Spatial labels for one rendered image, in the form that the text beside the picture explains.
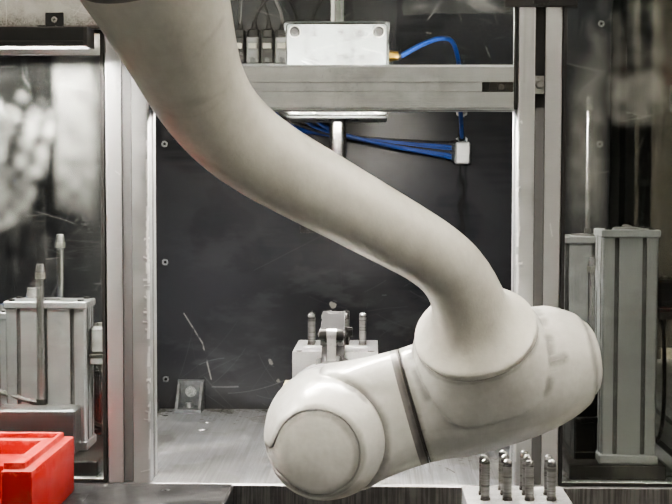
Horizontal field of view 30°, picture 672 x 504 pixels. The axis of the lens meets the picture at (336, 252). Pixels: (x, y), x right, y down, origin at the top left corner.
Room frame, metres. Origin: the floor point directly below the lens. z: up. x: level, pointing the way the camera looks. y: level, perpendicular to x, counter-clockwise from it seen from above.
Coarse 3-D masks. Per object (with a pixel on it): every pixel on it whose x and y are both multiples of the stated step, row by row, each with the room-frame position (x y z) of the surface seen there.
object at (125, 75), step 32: (128, 96) 1.27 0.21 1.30; (128, 128) 1.27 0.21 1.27; (128, 160) 1.27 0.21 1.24; (128, 192) 1.27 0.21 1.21; (128, 224) 1.27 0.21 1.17; (128, 256) 1.27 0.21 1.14; (128, 288) 1.27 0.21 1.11; (128, 320) 1.27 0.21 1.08; (128, 352) 1.27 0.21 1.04; (128, 384) 1.27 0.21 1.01; (128, 416) 1.27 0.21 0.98; (128, 448) 1.27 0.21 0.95; (128, 480) 1.27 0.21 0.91
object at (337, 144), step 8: (336, 120) 1.46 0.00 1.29; (344, 120) 1.47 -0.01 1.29; (336, 128) 1.46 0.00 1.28; (344, 128) 1.47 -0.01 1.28; (336, 136) 1.46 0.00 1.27; (344, 136) 1.47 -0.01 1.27; (336, 144) 1.46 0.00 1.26; (344, 144) 1.47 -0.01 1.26; (336, 152) 1.46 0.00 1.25; (344, 152) 1.47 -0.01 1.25; (304, 232) 1.44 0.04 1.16; (312, 232) 1.44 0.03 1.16
